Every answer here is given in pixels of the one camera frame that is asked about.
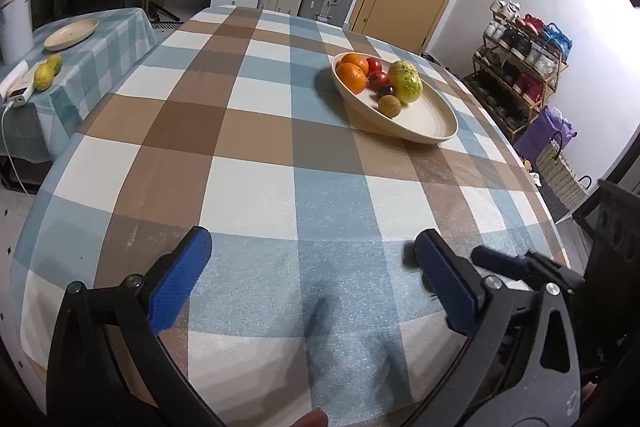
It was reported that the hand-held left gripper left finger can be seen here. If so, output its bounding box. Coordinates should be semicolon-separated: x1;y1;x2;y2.
47;226;226;427

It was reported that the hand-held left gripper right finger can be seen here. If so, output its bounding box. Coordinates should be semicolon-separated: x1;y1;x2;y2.
405;228;583;427

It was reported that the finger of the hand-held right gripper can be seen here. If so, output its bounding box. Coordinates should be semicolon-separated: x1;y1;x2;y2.
471;245;587;294
403;241;437;294

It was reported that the large cream plate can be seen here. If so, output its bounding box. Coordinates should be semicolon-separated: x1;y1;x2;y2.
331;52;459;144

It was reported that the person's left hand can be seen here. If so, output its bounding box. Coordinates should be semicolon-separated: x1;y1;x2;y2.
285;409;329;427

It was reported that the woven basket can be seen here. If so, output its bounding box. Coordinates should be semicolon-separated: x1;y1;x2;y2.
535;139;594;211

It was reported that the purple bag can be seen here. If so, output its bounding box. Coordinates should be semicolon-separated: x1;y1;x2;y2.
515;106;579;164

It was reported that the wooden shoe rack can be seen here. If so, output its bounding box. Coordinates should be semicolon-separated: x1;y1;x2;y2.
462;0;571;144

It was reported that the shoe rack with shoes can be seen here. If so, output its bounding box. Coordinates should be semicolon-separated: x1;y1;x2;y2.
465;0;573;138

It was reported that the small checkered tablecloth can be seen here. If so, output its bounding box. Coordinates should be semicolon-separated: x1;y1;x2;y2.
0;7;157;164

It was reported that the white power strip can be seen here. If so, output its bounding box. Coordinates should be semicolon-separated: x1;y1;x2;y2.
2;60;43;106

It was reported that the small beige plate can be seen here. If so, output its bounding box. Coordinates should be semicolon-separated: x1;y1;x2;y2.
43;18;100;52

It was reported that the white cylindrical container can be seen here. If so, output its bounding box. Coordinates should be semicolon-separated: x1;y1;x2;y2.
0;0;34;62

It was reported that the white cable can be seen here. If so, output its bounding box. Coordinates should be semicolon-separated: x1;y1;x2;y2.
0;102;29;196

